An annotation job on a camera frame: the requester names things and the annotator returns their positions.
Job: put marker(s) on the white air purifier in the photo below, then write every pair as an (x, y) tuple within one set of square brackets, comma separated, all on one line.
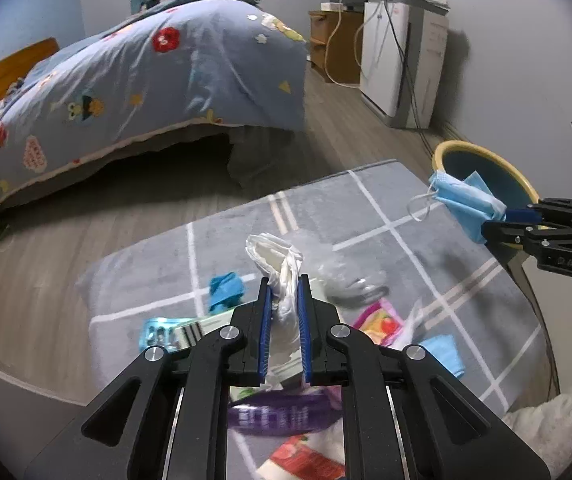
[(380, 60)]

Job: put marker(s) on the grey bed base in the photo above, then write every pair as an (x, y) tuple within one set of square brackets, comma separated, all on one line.
[(191, 137)]

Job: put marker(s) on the white tissue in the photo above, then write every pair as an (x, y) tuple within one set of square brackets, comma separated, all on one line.
[(286, 285)]

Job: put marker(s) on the pink snack packet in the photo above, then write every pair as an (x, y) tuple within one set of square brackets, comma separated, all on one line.
[(378, 322)]

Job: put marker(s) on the clear plastic bag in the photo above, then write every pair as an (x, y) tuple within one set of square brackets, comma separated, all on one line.
[(345, 280)]

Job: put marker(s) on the teal cloth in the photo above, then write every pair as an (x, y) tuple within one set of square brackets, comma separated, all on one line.
[(226, 290)]

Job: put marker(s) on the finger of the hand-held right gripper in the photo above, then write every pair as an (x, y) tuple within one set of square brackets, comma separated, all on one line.
[(550, 210), (515, 235)]

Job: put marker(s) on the person's right forearm white sleeve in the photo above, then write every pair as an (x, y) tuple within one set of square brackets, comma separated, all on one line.
[(560, 430)]

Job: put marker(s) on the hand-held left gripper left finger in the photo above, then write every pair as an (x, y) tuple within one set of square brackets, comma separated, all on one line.
[(264, 325)]

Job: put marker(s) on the red and white packet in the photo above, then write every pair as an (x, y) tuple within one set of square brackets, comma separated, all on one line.
[(301, 460)]

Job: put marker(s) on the wooden headboard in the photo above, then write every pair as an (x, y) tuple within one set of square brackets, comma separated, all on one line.
[(11, 67)]

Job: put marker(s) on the bed with blue quilt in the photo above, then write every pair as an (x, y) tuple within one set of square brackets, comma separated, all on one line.
[(166, 80)]

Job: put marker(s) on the white plastic wrapper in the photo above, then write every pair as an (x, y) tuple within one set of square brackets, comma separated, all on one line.
[(413, 325)]

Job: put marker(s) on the purple packet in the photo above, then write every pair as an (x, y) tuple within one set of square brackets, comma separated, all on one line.
[(286, 412)]

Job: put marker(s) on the teal blister pack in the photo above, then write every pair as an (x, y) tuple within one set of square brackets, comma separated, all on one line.
[(158, 335)]

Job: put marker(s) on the yellow rimmed blue bin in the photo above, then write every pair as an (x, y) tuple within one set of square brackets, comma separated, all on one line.
[(480, 170)]

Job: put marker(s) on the grey checked mat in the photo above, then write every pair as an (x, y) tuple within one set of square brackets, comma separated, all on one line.
[(415, 270)]

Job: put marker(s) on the light blue folded cloth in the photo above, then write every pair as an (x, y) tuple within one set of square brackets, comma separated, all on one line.
[(443, 355)]

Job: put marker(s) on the blue face mask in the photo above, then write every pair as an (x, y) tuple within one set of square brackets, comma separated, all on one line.
[(465, 197)]

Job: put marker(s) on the wooden cabinet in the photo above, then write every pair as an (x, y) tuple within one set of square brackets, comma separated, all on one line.
[(341, 45)]

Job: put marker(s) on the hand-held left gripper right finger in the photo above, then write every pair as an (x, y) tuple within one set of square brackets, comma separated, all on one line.
[(304, 330)]

